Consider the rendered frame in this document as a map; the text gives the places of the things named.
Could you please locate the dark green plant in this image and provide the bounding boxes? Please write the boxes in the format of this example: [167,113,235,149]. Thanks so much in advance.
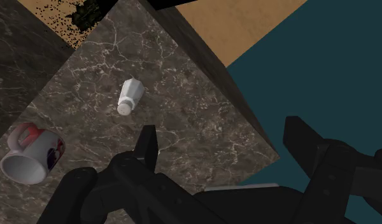
[65,0,106,33]

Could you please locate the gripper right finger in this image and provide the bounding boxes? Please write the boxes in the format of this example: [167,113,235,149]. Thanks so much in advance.
[282,116,382,224]

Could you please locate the white salt shaker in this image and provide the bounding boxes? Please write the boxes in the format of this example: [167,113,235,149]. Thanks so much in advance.
[117,78,146,116]

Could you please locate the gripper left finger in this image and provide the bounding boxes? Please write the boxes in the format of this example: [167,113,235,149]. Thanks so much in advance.
[36,124,229,224]

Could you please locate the white mug with red print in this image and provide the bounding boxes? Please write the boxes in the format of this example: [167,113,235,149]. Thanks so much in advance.
[0,122,66,186]

